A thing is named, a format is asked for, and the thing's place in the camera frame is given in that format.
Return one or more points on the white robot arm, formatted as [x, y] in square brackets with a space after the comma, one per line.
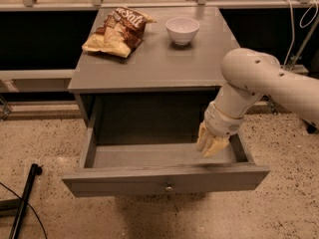
[249, 76]

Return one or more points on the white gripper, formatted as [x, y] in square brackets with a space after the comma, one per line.
[219, 122]

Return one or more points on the black stand leg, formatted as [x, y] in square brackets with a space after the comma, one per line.
[17, 207]

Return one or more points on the metal railing frame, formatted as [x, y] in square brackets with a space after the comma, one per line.
[40, 39]

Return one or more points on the grey top drawer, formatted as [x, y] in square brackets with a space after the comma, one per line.
[147, 169]

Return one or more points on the white bowl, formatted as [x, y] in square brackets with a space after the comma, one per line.
[182, 30]

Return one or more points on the brown chip bag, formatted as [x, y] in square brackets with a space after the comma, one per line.
[121, 33]

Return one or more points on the grey drawer cabinet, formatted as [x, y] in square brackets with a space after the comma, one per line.
[159, 92]

